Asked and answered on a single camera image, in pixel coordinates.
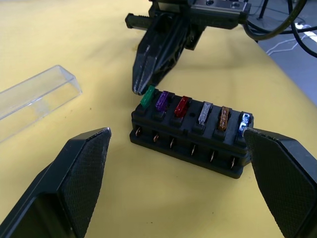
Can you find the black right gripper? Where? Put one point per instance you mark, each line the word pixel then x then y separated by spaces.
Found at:
pixel 213 17

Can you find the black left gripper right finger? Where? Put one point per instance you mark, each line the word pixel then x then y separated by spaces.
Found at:
pixel 280 178

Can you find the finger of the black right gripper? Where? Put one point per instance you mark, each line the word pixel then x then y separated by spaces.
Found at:
pixel 146 62

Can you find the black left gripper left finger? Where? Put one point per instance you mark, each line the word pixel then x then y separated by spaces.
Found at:
pixel 81 168

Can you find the green blade fuse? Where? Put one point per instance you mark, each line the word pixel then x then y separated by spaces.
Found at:
pixel 147 98

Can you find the purple blade fuse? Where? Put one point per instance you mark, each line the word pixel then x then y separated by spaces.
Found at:
pixel 162 101

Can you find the red blade fuse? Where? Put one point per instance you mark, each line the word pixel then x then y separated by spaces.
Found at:
pixel 181 107

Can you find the grey clear blade fuse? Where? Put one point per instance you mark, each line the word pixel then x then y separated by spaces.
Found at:
pixel 205 112

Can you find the blue blade fuse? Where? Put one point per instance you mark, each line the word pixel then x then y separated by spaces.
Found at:
pixel 244 124

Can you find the orange brown blade fuse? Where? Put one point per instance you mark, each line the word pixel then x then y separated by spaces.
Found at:
pixel 223 119

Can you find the clear plastic fuse box cover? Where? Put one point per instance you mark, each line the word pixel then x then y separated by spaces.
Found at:
pixel 37 99

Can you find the black fuse box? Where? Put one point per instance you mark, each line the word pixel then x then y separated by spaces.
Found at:
pixel 188 138

